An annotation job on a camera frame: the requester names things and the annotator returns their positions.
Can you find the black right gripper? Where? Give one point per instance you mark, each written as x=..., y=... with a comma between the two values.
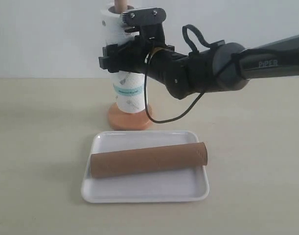
x=129, y=57

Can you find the white rectangular plastic tray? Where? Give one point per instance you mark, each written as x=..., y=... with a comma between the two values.
x=168, y=186

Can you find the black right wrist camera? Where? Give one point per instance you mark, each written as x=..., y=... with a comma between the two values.
x=146, y=21

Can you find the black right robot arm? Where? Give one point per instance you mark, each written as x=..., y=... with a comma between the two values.
x=223, y=67

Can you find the brown cardboard tube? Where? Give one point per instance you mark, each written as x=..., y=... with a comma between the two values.
x=145, y=160

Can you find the white patterned paper towel roll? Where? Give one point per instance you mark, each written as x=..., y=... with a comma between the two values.
x=129, y=87

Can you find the orange paper towel holder stand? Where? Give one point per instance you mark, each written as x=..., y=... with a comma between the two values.
x=118, y=119

